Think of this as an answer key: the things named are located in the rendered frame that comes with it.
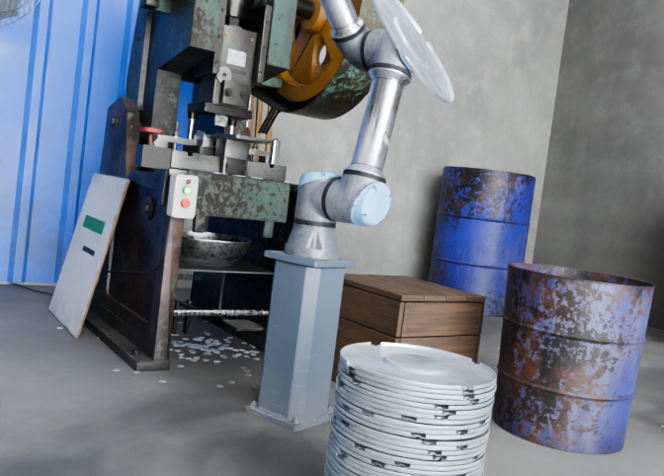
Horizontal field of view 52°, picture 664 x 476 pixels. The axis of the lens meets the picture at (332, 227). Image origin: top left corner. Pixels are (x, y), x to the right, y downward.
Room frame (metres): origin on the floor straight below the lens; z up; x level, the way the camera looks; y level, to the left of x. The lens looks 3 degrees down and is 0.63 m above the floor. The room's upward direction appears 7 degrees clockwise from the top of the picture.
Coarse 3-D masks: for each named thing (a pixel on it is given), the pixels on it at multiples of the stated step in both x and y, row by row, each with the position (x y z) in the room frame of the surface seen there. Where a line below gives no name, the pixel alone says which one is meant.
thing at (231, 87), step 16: (224, 32) 2.43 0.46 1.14; (240, 32) 2.46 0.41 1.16; (224, 48) 2.43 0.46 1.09; (240, 48) 2.47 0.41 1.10; (224, 64) 2.44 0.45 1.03; (240, 64) 2.47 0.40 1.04; (208, 80) 2.46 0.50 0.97; (224, 80) 2.41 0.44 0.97; (240, 80) 2.47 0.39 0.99; (208, 96) 2.44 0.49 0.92; (224, 96) 2.41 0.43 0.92; (240, 96) 2.44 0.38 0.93
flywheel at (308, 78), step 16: (352, 0) 2.54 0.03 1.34; (320, 16) 2.66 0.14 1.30; (304, 32) 2.80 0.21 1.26; (320, 32) 2.70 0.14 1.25; (320, 48) 2.74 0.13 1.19; (336, 48) 2.60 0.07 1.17; (304, 64) 2.78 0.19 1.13; (320, 64) 2.68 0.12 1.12; (336, 64) 2.52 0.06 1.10; (288, 80) 2.83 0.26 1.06; (304, 80) 2.77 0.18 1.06; (320, 80) 2.60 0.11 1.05; (288, 96) 2.79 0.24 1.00; (304, 96) 2.69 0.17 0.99
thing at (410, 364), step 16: (352, 352) 1.29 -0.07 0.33; (368, 352) 1.31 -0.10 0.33; (384, 352) 1.32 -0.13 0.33; (400, 352) 1.34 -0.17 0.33; (416, 352) 1.36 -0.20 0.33; (432, 352) 1.38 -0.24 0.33; (448, 352) 1.37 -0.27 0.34; (368, 368) 1.18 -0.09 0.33; (384, 368) 1.19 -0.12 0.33; (400, 368) 1.20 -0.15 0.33; (416, 368) 1.20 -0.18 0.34; (432, 368) 1.21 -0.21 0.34; (448, 368) 1.23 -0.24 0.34; (464, 368) 1.27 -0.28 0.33; (480, 368) 1.28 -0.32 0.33; (416, 384) 1.11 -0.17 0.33; (432, 384) 1.11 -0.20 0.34; (448, 384) 1.14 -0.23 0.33; (464, 384) 1.15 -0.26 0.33; (480, 384) 1.14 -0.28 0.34
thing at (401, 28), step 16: (384, 0) 1.41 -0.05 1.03; (384, 16) 1.34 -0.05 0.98; (400, 16) 1.46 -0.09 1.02; (400, 32) 1.36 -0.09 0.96; (416, 32) 1.51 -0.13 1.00; (416, 48) 1.39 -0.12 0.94; (432, 48) 1.54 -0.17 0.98; (416, 64) 1.34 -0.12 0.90; (432, 64) 1.47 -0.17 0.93; (432, 80) 1.39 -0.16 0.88; (448, 80) 1.51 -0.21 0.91; (448, 96) 1.43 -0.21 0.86
